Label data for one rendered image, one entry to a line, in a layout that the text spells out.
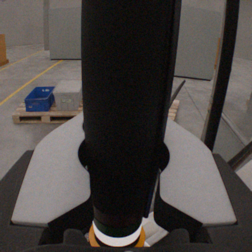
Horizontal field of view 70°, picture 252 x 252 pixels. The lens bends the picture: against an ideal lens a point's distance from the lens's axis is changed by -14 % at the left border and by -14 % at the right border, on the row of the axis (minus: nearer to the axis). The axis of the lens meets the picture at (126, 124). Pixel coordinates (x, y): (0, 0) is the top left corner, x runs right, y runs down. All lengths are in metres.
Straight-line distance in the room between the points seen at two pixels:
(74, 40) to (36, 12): 6.68
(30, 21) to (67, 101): 11.14
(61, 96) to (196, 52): 3.94
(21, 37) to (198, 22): 11.30
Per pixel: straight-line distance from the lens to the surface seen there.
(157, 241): 0.20
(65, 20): 7.56
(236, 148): 1.29
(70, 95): 3.12
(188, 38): 5.75
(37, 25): 13.73
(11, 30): 14.77
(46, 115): 3.22
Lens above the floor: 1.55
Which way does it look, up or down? 30 degrees down
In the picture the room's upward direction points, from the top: 3 degrees clockwise
